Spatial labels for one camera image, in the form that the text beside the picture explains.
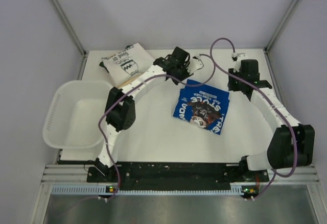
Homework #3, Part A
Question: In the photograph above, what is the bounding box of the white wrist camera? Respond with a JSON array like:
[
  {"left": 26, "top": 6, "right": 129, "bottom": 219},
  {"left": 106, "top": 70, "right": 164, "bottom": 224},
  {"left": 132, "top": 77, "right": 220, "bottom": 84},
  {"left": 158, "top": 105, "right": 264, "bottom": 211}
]
[
  {"left": 231, "top": 53, "right": 248, "bottom": 72},
  {"left": 188, "top": 54, "right": 204, "bottom": 74}
]

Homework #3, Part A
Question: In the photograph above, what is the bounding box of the blue t-shirt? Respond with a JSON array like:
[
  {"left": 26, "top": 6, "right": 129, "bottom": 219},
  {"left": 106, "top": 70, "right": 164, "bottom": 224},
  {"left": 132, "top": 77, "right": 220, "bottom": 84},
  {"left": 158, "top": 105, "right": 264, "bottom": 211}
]
[{"left": 173, "top": 79, "right": 229, "bottom": 135}]

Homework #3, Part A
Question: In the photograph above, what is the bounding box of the aluminium frame post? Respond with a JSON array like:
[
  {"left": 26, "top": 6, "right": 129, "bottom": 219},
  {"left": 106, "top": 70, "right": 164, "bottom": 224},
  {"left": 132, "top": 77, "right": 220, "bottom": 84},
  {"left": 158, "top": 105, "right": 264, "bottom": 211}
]
[
  {"left": 264, "top": 0, "right": 301, "bottom": 54},
  {"left": 49, "top": 0, "right": 86, "bottom": 56}
]

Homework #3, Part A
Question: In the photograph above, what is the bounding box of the white plastic basket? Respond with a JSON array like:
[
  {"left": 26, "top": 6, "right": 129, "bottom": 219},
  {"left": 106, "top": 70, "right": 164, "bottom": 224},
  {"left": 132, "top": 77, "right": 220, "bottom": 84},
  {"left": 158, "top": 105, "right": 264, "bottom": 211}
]
[{"left": 42, "top": 80, "right": 112, "bottom": 150}]

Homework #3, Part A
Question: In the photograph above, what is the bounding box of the grey slotted cable duct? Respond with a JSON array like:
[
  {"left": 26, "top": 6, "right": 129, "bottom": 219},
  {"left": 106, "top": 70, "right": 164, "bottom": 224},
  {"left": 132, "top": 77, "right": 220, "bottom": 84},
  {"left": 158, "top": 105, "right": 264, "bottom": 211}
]
[{"left": 51, "top": 185, "right": 255, "bottom": 196}]

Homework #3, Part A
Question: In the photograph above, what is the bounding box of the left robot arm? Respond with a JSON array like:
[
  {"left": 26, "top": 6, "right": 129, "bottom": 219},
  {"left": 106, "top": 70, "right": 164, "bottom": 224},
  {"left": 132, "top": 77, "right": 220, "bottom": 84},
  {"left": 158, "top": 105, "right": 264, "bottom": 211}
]
[{"left": 97, "top": 47, "right": 196, "bottom": 182}]

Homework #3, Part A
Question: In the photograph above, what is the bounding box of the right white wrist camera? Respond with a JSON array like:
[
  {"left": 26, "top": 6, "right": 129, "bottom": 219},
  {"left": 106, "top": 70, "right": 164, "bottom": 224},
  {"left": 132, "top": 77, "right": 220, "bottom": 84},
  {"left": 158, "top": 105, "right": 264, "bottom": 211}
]
[{"left": 231, "top": 53, "right": 248, "bottom": 72}]

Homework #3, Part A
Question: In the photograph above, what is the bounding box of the right aluminium frame post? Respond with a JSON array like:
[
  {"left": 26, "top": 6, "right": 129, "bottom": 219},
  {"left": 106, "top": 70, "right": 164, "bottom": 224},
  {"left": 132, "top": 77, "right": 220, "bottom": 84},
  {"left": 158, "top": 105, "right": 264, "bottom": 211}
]
[{"left": 264, "top": 0, "right": 301, "bottom": 54}]

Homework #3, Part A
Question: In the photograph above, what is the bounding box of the aluminium front rail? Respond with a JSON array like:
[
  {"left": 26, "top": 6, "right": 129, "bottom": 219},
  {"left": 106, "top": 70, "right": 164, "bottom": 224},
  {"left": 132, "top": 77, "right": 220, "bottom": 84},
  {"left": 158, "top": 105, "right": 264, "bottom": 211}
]
[{"left": 41, "top": 165, "right": 320, "bottom": 185}]

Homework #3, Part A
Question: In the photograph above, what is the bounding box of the beige folded t-shirt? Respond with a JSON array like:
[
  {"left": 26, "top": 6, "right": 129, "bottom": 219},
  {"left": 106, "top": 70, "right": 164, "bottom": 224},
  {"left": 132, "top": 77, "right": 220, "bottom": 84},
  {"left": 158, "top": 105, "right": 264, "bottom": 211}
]
[{"left": 117, "top": 79, "right": 135, "bottom": 89}]

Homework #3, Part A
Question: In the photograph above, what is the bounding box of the left aluminium frame post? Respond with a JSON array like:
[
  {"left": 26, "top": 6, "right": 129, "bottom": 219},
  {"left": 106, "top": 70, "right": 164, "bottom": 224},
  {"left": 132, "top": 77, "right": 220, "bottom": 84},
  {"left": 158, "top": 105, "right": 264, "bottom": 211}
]
[{"left": 49, "top": 0, "right": 86, "bottom": 56}]

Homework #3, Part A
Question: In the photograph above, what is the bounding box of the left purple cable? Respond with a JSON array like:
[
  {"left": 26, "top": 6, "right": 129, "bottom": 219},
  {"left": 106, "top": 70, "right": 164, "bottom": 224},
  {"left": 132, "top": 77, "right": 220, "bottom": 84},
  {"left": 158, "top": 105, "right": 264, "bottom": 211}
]
[{"left": 98, "top": 53, "right": 216, "bottom": 202}]

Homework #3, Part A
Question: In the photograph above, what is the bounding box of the purple cable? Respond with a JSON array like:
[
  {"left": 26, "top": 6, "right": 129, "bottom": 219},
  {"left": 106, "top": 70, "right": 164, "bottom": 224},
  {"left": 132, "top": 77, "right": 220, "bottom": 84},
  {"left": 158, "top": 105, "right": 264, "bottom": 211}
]
[
  {"left": 98, "top": 53, "right": 216, "bottom": 202},
  {"left": 209, "top": 38, "right": 299, "bottom": 202}
]

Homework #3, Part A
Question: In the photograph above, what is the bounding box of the white folded printed t-shirt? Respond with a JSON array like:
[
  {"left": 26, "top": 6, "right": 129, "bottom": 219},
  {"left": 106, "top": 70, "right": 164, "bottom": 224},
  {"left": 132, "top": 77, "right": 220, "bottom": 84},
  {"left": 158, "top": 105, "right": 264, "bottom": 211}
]
[{"left": 99, "top": 43, "right": 154, "bottom": 86}]

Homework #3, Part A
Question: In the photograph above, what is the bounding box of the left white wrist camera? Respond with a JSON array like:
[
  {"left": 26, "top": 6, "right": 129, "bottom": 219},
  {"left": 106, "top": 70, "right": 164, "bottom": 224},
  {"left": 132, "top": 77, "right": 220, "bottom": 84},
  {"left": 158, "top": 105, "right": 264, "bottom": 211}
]
[{"left": 188, "top": 54, "right": 204, "bottom": 74}]

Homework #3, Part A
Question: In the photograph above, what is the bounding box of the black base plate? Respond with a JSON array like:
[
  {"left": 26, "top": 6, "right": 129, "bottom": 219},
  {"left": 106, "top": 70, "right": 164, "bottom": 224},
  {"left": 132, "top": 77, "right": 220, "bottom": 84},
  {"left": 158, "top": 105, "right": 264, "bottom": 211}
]
[{"left": 87, "top": 162, "right": 260, "bottom": 191}]

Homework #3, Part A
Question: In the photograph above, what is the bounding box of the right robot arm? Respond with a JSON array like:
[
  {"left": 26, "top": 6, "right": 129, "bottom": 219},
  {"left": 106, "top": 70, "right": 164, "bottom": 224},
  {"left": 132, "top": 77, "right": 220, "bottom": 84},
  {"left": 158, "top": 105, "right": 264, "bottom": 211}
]
[{"left": 228, "top": 54, "right": 315, "bottom": 181}]

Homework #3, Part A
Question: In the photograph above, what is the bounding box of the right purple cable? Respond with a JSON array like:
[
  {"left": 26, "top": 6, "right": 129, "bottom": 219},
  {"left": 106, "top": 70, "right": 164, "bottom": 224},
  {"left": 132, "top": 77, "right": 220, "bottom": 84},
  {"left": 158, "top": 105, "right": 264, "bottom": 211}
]
[{"left": 209, "top": 38, "right": 299, "bottom": 202}]

